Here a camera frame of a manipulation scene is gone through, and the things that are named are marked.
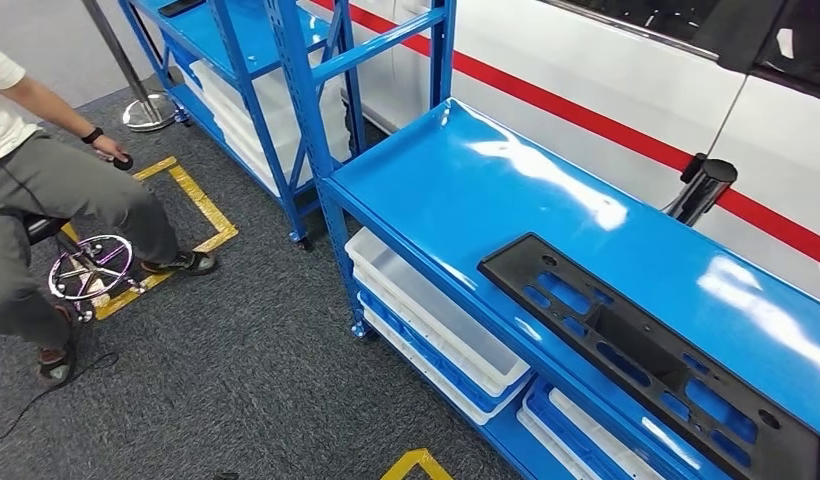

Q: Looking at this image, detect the person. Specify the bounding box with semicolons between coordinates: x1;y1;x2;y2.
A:
0;40;219;390

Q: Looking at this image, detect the person's left hand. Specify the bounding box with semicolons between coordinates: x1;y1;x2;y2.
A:
90;134;131;165

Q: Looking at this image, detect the yellow floor tape square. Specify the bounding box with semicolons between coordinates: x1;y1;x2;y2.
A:
58;155;241;323
380;447;455;480

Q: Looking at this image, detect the person's leg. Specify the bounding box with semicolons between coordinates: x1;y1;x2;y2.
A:
0;217;77;354
0;131;183;268

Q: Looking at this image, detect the long black plastic panel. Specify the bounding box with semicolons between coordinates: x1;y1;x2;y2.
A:
476;232;820;480
156;0;207;19

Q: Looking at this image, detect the black stool chrome base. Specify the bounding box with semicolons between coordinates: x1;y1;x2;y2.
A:
21;211;148;325

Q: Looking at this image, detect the white car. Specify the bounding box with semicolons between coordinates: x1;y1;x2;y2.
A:
297;0;820;308

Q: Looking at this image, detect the chrome stanchion post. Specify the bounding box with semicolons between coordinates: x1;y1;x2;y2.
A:
81;0;181;134

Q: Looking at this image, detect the blue metal shelf rack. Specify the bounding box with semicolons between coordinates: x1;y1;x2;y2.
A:
117;0;356;252
264;0;820;480

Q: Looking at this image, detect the red barrier belt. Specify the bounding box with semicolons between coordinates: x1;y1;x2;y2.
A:
309;0;820;270

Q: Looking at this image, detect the black stanchion post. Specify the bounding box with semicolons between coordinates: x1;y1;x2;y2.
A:
662;152;740;229

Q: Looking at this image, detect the thin black floor cable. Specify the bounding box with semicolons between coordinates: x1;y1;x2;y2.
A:
0;350;120;452

